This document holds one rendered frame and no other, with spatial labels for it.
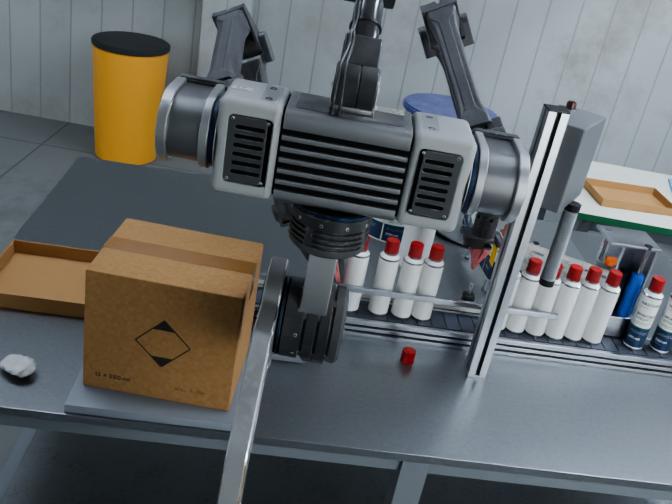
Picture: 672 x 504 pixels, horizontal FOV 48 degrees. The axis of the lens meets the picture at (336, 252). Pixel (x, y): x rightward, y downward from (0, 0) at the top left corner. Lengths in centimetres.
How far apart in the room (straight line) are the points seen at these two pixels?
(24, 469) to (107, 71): 288
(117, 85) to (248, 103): 360
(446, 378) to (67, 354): 86
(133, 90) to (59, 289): 288
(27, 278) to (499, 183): 124
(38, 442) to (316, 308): 134
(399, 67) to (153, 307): 381
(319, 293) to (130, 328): 42
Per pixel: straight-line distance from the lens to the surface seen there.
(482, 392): 183
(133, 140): 485
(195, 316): 146
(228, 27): 166
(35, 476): 235
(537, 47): 516
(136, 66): 468
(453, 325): 195
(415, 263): 184
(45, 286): 198
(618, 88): 535
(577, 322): 203
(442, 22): 161
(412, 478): 168
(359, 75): 116
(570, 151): 164
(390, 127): 115
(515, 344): 198
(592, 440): 182
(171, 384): 156
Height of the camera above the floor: 185
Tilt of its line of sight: 27 degrees down
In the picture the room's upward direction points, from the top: 11 degrees clockwise
